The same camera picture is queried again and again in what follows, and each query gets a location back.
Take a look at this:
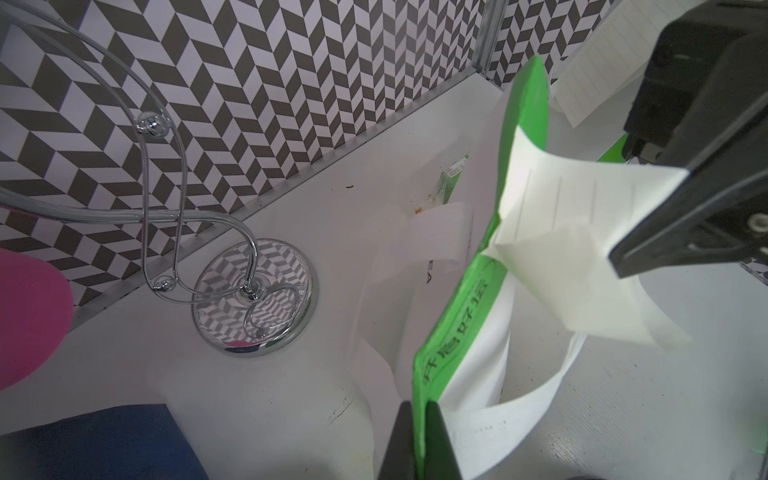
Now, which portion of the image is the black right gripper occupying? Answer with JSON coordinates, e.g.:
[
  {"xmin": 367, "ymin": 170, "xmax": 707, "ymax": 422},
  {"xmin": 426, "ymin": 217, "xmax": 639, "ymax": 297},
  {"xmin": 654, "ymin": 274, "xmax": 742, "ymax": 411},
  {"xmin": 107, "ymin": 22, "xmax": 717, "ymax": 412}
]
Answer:
[{"xmin": 609, "ymin": 1, "xmax": 767, "ymax": 278}]

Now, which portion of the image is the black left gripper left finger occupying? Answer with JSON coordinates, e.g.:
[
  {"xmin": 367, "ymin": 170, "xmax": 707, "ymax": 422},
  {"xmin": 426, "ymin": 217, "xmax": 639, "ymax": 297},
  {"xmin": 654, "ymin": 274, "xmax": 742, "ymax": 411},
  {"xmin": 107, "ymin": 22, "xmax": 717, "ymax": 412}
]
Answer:
[{"xmin": 377, "ymin": 401, "xmax": 417, "ymax": 480}]

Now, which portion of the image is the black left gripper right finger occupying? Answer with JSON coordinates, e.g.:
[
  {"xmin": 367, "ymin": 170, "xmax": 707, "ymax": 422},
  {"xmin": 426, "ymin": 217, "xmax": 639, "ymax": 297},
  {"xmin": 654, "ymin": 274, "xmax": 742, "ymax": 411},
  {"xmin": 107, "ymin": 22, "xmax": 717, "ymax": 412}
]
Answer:
[{"xmin": 424, "ymin": 401, "xmax": 462, "ymax": 480}]

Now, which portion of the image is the green white takeout bag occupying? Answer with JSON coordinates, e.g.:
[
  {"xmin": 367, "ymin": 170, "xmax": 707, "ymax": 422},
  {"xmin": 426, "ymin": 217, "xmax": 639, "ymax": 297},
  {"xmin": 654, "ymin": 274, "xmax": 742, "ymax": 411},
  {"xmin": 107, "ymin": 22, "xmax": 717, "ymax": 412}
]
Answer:
[{"xmin": 355, "ymin": 58, "xmax": 588, "ymax": 479}]

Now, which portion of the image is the white paper receipt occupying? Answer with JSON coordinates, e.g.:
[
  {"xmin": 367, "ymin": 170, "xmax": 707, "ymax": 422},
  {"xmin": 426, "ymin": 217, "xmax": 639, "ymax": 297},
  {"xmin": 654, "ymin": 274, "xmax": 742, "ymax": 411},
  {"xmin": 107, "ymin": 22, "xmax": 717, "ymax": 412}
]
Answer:
[{"xmin": 485, "ymin": 129, "xmax": 691, "ymax": 348}]

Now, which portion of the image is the blue paper bag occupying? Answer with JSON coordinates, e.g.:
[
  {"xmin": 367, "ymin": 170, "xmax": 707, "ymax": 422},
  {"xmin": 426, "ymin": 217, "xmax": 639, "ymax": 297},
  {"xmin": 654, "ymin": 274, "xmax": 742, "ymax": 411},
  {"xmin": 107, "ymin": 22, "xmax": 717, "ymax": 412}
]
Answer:
[{"xmin": 1, "ymin": 404, "xmax": 208, "ymax": 479}]

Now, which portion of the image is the pink plastic wine glass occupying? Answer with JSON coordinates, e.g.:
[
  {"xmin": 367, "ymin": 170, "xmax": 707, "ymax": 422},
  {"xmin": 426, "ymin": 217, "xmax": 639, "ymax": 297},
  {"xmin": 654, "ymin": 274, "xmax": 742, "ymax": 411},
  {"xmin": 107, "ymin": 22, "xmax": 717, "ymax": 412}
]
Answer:
[{"xmin": 1, "ymin": 249, "xmax": 74, "ymax": 389}]

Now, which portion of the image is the chrome wire glass rack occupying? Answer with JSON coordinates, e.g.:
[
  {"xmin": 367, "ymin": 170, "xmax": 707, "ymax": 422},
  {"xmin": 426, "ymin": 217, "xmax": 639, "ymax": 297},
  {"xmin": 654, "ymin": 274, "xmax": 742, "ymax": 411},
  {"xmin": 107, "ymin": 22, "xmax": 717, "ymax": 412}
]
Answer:
[{"xmin": 1, "ymin": 1, "xmax": 318, "ymax": 356}]

